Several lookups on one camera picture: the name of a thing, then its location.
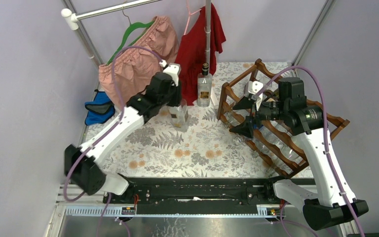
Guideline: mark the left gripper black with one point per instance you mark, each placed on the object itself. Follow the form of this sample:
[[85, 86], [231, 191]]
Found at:
[[177, 98]]

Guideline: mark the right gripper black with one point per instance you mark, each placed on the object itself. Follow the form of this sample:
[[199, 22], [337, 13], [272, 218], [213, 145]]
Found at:
[[246, 128]]

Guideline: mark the small clear glass bottle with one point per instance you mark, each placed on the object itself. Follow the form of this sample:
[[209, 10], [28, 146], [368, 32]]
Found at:
[[231, 118]]

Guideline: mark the clear square liquor bottle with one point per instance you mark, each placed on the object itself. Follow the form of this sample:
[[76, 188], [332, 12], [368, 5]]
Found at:
[[179, 116]]

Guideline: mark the small clear bottle bluish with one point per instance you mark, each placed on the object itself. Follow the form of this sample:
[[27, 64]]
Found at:
[[281, 153]]

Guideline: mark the clear glass wine bottle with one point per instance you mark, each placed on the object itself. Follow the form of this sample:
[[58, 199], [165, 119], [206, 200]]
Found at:
[[297, 144]]

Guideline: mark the dark green wine bottle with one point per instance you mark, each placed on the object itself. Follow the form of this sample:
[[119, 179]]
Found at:
[[270, 96]]

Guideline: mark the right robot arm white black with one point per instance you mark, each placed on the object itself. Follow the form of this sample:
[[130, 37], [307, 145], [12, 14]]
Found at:
[[334, 202]]

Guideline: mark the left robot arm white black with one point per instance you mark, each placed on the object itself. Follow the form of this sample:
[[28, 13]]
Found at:
[[82, 163]]

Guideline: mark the wooden wine rack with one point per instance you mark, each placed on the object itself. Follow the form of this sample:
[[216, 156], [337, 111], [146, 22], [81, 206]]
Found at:
[[229, 98]]

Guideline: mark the clear bottle black gold cap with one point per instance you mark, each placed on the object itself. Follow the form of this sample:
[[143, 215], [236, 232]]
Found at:
[[204, 86]]

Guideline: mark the white fabric strip by rack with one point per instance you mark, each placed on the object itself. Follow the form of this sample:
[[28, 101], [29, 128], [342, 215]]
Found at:
[[213, 99]]

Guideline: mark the red garment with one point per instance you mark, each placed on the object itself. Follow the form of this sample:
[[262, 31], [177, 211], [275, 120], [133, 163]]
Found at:
[[191, 54]]

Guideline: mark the pink skirt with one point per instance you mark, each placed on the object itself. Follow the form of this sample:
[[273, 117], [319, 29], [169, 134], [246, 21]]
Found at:
[[133, 69]]

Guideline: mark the floral table mat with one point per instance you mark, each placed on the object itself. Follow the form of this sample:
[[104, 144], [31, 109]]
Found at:
[[206, 149]]

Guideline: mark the blue black bag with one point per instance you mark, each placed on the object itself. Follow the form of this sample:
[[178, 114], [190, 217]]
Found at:
[[99, 110]]

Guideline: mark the vertical metal pole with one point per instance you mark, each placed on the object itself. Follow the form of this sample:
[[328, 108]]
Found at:
[[208, 30]]

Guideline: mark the green clothes hanger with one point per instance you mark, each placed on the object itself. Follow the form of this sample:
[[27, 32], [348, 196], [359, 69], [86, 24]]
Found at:
[[131, 28]]

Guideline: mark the pink clothes hanger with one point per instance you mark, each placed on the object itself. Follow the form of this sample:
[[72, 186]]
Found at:
[[190, 14]]

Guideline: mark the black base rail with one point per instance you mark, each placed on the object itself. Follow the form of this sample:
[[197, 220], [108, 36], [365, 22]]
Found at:
[[193, 196]]

